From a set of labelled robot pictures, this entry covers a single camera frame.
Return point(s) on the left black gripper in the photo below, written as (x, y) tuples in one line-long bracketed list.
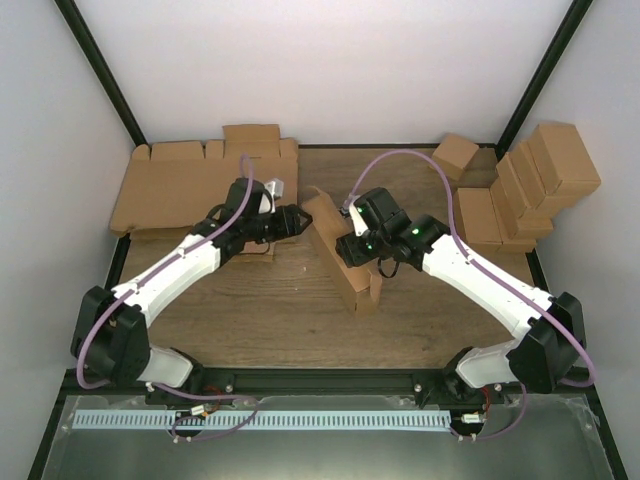
[(289, 225)]

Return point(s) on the small folded cardboard box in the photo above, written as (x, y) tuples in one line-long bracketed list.
[(454, 154)]

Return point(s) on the black frame post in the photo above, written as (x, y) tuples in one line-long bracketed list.
[(554, 52), (85, 39)]

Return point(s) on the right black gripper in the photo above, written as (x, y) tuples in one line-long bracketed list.
[(350, 252)]

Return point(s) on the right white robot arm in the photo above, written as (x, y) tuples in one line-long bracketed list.
[(547, 332)]

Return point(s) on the row of folded boxes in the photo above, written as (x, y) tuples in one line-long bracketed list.
[(520, 226)]

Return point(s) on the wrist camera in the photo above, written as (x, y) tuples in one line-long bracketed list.
[(355, 214), (272, 191)]

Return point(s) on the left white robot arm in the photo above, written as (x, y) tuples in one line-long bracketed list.
[(111, 338)]

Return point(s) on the large folded cardboard box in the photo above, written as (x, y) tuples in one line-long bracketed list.
[(565, 167)]

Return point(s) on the left black frame post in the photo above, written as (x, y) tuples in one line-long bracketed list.
[(85, 39)]

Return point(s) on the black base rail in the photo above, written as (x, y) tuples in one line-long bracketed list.
[(424, 386)]

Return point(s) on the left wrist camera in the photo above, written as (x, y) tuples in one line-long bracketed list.
[(272, 191)]

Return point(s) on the light blue slotted cable duct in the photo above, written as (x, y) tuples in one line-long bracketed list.
[(397, 420)]

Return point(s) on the stack of flat cardboard blanks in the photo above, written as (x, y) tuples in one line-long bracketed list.
[(168, 187)]

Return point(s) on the right black frame post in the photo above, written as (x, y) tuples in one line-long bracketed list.
[(554, 52)]

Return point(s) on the folded box on table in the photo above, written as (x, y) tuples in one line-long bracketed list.
[(475, 220)]

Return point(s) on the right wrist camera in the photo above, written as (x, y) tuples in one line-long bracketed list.
[(355, 214)]

